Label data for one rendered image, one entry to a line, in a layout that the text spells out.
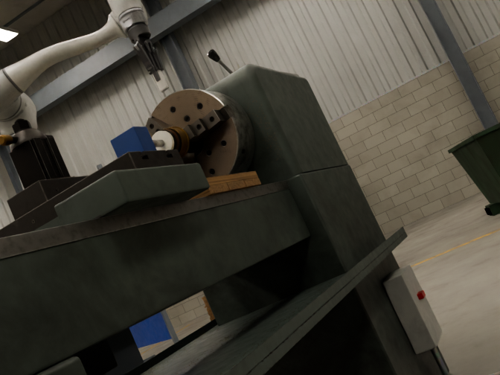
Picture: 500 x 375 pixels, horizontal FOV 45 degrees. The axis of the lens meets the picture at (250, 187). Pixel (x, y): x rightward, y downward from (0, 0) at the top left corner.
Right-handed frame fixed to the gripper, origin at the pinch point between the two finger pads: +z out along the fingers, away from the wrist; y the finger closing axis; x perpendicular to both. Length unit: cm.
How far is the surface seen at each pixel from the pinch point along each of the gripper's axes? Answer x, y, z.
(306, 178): 34, 5, 53
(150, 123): 5.0, 27.5, 19.3
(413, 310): 40, -19, 106
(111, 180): 34, 99, 46
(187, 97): 17.6, 23.5, 17.5
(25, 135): 6, 81, 24
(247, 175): 30, 37, 48
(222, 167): 19, 23, 41
